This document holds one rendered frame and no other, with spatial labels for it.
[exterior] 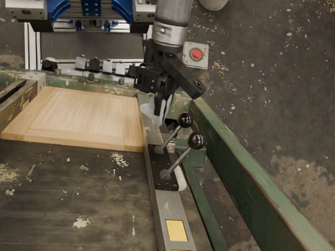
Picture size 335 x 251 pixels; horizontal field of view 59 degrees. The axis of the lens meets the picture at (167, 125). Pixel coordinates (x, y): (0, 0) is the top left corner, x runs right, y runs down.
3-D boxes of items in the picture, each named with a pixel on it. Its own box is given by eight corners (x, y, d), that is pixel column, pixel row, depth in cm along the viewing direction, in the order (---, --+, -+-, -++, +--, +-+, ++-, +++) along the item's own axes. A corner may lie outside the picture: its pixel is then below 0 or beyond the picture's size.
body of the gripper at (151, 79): (146, 83, 76) (154, 36, 71) (177, 93, 74) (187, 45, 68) (132, 90, 70) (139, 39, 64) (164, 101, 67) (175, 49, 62)
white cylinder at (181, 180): (185, 192, 68) (179, 174, 76) (188, 181, 67) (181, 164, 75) (173, 191, 68) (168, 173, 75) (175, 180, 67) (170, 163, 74)
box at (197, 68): (197, 59, 152) (209, 44, 134) (195, 81, 150) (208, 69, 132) (174, 55, 149) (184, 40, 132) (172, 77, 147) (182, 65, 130)
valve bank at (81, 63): (143, 73, 163) (150, 57, 140) (140, 98, 161) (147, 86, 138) (48, 59, 154) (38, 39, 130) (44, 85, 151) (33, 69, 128)
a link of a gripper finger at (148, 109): (140, 122, 76) (145, 88, 72) (161, 130, 75) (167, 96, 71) (134, 126, 74) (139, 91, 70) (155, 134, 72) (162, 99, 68)
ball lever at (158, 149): (160, 154, 77) (194, 116, 74) (162, 162, 74) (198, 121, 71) (149, 147, 76) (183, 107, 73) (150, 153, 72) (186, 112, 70)
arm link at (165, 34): (192, 26, 66) (179, 28, 59) (188, 46, 68) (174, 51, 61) (162, 18, 69) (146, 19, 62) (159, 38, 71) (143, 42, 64)
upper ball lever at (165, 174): (167, 179, 66) (207, 135, 63) (169, 188, 63) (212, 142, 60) (154, 171, 65) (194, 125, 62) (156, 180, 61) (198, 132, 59)
